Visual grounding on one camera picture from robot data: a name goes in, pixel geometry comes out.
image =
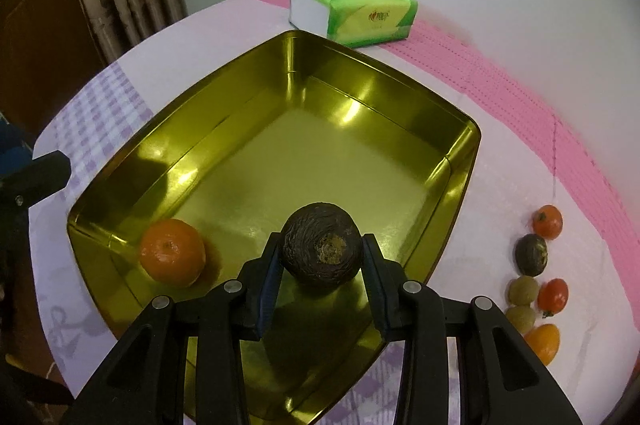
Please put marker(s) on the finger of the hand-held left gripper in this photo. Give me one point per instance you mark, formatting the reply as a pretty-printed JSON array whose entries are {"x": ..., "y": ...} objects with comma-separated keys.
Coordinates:
[{"x": 40, "y": 180}]

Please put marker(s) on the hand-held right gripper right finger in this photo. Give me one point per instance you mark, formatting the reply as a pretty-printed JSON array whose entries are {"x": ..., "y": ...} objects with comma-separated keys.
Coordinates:
[{"x": 376, "y": 290}]

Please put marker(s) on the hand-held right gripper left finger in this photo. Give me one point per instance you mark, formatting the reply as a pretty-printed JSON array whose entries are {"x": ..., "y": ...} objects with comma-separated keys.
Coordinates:
[{"x": 265, "y": 290}]

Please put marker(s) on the large dark passion fruit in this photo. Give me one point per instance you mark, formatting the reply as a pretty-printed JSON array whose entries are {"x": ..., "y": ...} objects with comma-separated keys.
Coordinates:
[{"x": 320, "y": 245}]

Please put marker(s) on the orange mandarin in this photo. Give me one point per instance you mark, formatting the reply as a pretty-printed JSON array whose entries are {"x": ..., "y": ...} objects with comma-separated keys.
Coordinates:
[{"x": 172, "y": 252}]

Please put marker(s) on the gold metal tin tray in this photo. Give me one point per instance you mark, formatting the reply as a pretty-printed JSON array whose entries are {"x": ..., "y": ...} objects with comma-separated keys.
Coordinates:
[{"x": 310, "y": 155}]

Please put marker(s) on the small orange tomato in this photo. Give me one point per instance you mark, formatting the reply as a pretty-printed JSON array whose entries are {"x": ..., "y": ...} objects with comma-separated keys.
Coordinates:
[{"x": 543, "y": 343}]

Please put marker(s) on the small red tomato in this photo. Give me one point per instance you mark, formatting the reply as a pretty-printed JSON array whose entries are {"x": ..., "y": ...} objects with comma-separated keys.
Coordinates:
[
  {"x": 547, "y": 221},
  {"x": 553, "y": 295}
]

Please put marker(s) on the brown wooden door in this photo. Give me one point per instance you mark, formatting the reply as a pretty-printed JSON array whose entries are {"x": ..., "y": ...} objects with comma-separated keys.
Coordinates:
[{"x": 45, "y": 35}]

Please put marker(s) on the small green plum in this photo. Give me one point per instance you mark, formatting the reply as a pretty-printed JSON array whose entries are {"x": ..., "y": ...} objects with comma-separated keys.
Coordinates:
[
  {"x": 523, "y": 290},
  {"x": 521, "y": 319}
]

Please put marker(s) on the small dark passion fruit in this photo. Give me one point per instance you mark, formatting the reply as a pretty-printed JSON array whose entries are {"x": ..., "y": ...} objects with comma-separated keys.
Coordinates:
[{"x": 531, "y": 255}]

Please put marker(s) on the purple checked tablecloth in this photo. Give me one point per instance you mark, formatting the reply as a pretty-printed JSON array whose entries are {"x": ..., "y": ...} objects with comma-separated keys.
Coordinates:
[{"x": 225, "y": 35}]

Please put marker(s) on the green tissue pack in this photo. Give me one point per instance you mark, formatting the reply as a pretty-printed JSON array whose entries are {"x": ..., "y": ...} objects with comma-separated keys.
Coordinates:
[{"x": 355, "y": 12}]

